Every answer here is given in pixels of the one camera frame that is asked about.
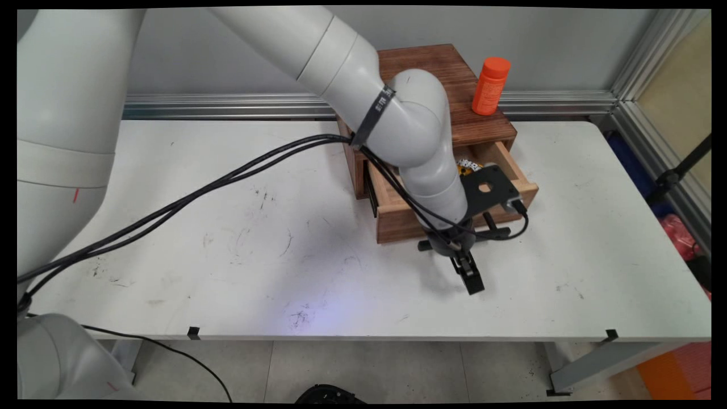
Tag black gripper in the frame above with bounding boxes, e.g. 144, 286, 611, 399
425, 218, 486, 295

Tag wooden drawer with black handle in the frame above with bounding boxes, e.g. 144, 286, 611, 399
365, 140, 540, 252

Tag brown wooden drawer cabinet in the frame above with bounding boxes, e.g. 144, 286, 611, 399
335, 44, 518, 201

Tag grey metal table leg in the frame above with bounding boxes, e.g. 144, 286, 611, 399
546, 341, 691, 397

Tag black round floor object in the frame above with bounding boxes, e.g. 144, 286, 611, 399
295, 385, 367, 404

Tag orange plastic bottle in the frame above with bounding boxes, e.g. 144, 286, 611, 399
472, 57, 511, 117

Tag dark blue box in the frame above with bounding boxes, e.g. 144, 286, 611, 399
604, 132, 674, 218

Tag red plastic bag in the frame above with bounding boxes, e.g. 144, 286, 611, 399
658, 214, 712, 301

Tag black metal stand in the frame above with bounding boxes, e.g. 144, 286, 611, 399
645, 135, 712, 206

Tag orange box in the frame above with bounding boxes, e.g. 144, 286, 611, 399
636, 343, 712, 400

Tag white table leg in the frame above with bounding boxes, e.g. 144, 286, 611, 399
111, 340, 143, 385

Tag grey wrist camera on black plate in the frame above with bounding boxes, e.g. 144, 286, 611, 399
458, 164, 527, 220

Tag black strap on arm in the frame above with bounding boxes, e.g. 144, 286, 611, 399
350, 85, 396, 150

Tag sloping aluminium frame rail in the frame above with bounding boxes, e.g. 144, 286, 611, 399
610, 101, 712, 253

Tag upright aluminium frame post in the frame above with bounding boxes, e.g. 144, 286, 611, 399
610, 9, 697, 104

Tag horizontal aluminium frame rail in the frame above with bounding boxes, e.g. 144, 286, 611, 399
122, 92, 618, 120

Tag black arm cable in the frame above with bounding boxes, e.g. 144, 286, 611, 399
17, 134, 530, 285
17, 137, 462, 302

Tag thin black floor cable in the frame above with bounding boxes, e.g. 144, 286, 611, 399
26, 312, 234, 403

